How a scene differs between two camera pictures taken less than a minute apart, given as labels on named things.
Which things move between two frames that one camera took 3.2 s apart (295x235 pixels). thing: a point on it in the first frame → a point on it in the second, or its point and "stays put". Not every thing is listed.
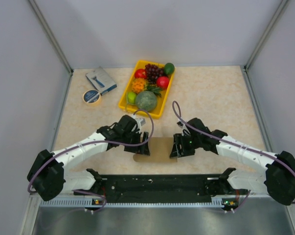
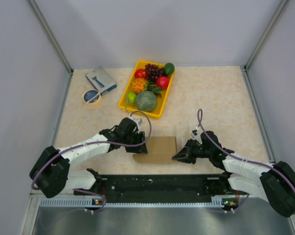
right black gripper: (176, 151) → (186, 154)
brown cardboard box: (160, 149) stays put
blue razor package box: (102, 82) stays put
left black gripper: (143, 149) stays put
